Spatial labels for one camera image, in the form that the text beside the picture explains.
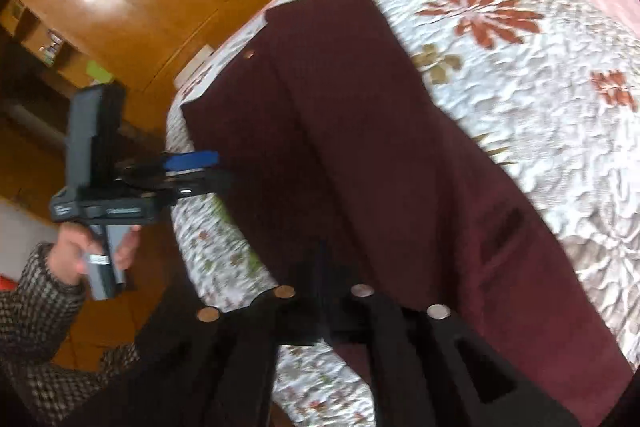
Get person's left hand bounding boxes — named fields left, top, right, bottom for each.
left=45, top=222, right=142, bottom=287

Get floral quilted bedspread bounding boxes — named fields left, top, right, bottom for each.
left=164, top=0, right=640, bottom=427

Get checkered sleeve left forearm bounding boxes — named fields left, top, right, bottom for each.
left=1, top=243, right=139, bottom=426

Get dark maroon pants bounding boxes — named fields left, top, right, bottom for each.
left=181, top=0, right=631, bottom=426

